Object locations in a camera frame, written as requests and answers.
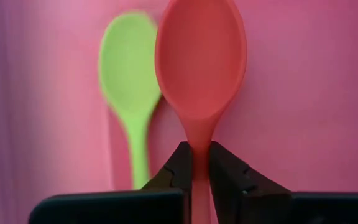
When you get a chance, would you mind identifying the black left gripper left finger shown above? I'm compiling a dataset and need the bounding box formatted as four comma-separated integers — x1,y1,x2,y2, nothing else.
28,141,194,224

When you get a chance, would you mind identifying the red silicone spoon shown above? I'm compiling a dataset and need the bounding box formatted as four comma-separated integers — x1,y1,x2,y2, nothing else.
154,0,248,224

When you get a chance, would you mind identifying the pink plastic tray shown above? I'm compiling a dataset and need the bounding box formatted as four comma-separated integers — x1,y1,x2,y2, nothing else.
0,0,358,224

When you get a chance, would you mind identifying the green silicone spoon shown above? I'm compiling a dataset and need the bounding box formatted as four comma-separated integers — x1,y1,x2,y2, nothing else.
98,11,163,190

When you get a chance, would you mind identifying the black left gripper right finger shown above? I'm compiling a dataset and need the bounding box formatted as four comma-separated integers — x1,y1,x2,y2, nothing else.
209,141,358,224

